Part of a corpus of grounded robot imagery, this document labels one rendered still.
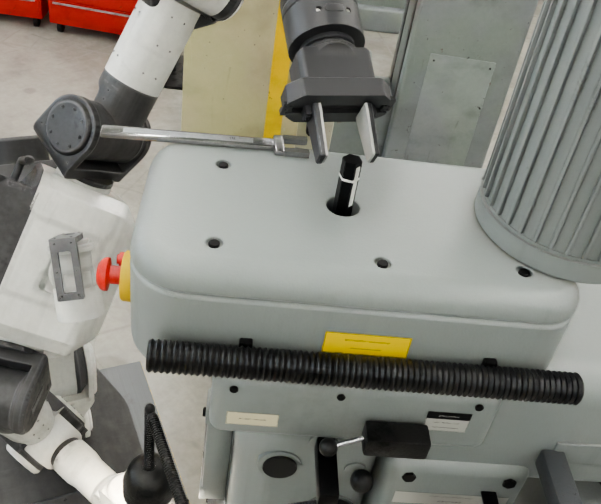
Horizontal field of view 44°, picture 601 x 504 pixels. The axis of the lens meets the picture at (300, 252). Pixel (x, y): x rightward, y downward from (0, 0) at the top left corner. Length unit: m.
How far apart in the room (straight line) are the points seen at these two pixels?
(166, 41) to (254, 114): 1.59
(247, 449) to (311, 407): 0.16
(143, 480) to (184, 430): 1.89
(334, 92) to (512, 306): 0.29
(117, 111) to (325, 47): 0.43
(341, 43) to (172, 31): 0.38
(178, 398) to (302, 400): 2.22
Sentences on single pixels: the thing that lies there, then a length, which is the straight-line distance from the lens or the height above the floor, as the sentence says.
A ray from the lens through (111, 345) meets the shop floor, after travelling 3.25.
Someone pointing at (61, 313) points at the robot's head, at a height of 1.60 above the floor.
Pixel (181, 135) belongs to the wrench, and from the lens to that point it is 0.89.
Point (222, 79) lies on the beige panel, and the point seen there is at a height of 1.18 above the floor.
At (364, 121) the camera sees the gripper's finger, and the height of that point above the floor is 1.97.
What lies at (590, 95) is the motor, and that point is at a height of 2.08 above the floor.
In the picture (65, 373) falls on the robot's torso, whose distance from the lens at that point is 1.74.
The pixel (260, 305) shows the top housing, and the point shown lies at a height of 1.85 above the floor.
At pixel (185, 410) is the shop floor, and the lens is 3.02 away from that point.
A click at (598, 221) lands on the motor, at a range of 0.77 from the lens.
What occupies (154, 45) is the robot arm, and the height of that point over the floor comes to 1.88.
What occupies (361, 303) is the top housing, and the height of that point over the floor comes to 1.87.
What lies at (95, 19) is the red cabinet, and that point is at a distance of 5.71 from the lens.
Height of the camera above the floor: 2.35
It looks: 38 degrees down
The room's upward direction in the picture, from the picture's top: 10 degrees clockwise
